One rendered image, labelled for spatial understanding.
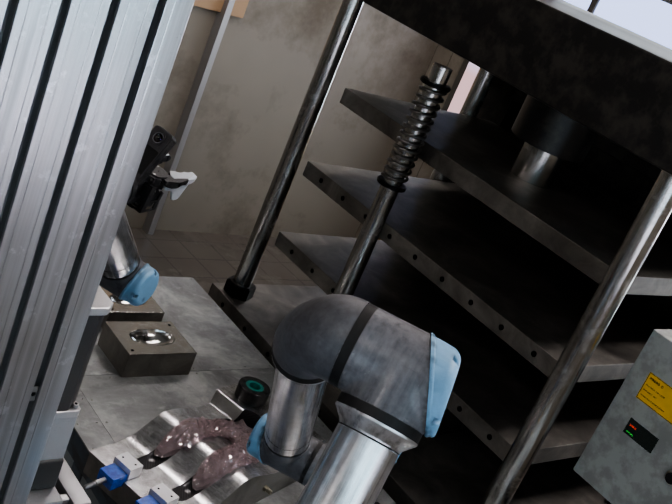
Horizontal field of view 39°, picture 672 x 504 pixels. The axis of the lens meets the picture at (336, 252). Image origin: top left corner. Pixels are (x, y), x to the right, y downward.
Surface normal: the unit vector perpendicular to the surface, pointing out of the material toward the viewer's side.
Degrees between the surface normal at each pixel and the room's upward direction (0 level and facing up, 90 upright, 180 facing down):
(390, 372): 61
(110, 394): 0
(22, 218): 90
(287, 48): 90
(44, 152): 90
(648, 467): 90
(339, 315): 40
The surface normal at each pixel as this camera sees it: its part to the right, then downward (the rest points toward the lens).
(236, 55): 0.58, 0.50
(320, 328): -0.47, -0.29
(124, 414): 0.37, -0.86
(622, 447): -0.74, -0.05
